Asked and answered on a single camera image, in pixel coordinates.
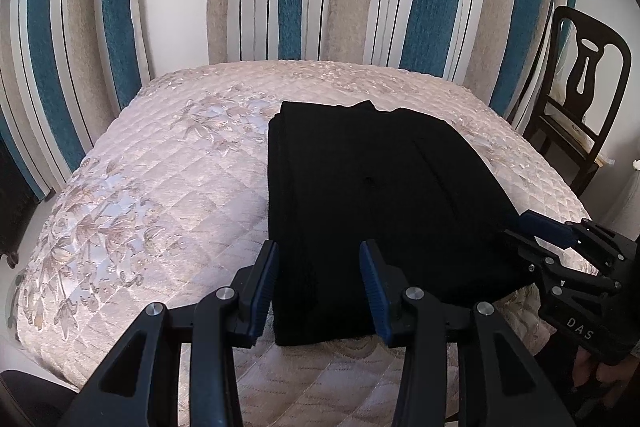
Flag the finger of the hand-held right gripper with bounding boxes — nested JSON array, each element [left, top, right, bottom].
[[519, 209, 640, 264], [502, 229, 615, 299]]

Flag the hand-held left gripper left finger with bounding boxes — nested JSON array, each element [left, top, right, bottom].
[[60, 239, 280, 427]]

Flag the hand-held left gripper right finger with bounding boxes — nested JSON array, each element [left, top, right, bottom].
[[359, 239, 576, 427]]

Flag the black pants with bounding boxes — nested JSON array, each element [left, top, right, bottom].
[[267, 101, 539, 348]]

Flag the person's right hand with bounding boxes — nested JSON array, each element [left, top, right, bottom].
[[571, 346, 628, 410]]

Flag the person's dark clothing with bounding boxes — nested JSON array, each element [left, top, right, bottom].
[[537, 322, 640, 427]]

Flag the bed with quilted floral cover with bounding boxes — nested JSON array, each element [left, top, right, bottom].
[[7, 59, 602, 427]]

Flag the dark wooden chair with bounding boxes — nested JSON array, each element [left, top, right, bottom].
[[521, 6, 632, 198]]

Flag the dark ribbed radiator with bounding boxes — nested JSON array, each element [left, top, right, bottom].
[[0, 144, 32, 260]]

